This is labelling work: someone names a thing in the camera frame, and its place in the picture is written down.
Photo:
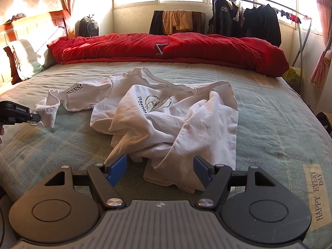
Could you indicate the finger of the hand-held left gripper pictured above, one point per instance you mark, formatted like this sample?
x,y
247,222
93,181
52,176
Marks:
x,y
35,118

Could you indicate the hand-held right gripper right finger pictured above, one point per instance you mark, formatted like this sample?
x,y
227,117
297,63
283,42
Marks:
x,y
202,171

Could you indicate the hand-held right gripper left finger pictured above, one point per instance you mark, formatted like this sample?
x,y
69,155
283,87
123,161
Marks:
x,y
116,168

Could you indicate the white printed t-shirt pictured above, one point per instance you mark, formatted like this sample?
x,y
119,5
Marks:
x,y
168,114

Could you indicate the yellow draped clothes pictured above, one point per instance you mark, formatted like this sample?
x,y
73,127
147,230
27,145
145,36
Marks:
x,y
179,20

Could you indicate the metal clothes rack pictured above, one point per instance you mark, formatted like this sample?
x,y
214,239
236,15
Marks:
x,y
302,44

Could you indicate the person's left hand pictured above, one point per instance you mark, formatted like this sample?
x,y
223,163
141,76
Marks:
x,y
1,132

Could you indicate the plaid covered pillow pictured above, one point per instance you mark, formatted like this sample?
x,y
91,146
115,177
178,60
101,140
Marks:
x,y
23,57

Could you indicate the wooden headboard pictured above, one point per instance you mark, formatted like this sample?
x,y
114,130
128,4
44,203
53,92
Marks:
x,y
31,23

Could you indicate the crumpled pink cloth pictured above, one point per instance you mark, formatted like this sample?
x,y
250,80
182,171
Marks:
x,y
18,16

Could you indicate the dark backpack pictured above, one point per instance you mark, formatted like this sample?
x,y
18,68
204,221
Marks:
x,y
87,27

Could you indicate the red quilt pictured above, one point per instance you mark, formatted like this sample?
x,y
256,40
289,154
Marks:
x,y
207,51

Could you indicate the tan and black bag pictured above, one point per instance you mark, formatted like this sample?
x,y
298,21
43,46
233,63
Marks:
x,y
325,124

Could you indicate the yellow green bag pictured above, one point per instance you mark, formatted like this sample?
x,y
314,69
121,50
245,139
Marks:
x,y
292,74

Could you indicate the black draped garment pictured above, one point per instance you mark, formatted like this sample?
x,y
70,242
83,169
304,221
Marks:
x,y
156,22

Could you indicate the black jacket with patch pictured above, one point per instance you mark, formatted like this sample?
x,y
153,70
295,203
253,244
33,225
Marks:
x,y
220,15

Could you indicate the black hanging coat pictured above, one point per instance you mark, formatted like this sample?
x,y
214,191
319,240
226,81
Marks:
x,y
264,23

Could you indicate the light hanging garment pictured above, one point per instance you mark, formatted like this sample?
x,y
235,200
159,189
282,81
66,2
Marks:
x,y
238,7

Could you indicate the pink striped curtain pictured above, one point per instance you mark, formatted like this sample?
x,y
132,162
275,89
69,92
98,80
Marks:
x,y
323,44

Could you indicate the red hanging socks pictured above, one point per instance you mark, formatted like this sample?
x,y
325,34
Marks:
x,y
291,16

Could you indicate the metal bracket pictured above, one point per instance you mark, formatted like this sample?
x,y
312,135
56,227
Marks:
x,y
160,49

